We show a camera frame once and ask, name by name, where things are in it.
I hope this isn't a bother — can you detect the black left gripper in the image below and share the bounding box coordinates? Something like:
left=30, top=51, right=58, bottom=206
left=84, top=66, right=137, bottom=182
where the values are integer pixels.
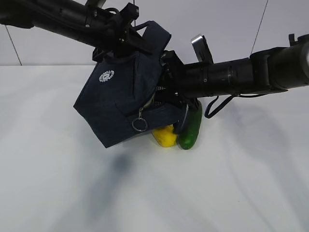
left=92, top=2, right=154, bottom=62

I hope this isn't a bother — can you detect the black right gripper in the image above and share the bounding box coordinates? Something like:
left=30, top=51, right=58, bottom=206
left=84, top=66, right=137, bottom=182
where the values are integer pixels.
left=154, top=50, right=193, bottom=106

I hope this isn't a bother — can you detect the green cucumber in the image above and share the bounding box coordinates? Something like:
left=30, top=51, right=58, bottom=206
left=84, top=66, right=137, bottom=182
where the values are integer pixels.
left=178, top=101, right=203, bottom=150

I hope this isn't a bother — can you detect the yellow lemon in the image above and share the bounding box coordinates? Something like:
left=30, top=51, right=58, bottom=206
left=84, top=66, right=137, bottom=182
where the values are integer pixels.
left=152, top=125, right=177, bottom=147

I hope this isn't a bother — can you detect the dark navy fabric bag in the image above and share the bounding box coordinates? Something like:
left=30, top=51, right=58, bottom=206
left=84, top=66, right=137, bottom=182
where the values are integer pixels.
left=73, top=21, right=186, bottom=148

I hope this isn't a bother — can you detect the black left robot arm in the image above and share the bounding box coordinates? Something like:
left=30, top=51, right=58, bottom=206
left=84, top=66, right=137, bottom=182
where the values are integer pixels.
left=0, top=0, right=154, bottom=62

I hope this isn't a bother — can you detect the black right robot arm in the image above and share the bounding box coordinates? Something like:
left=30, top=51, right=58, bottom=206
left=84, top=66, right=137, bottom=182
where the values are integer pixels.
left=154, top=34, right=309, bottom=106

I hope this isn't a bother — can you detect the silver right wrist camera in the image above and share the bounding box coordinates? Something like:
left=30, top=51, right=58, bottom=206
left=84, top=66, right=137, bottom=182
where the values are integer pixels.
left=191, top=34, right=213, bottom=64

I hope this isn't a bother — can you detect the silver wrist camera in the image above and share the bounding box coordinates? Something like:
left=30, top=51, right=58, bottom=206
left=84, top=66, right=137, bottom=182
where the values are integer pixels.
left=85, top=0, right=106, bottom=8
left=191, top=34, right=213, bottom=64

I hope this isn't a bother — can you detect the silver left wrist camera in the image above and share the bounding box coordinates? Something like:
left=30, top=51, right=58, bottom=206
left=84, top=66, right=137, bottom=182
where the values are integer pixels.
left=85, top=0, right=106, bottom=8

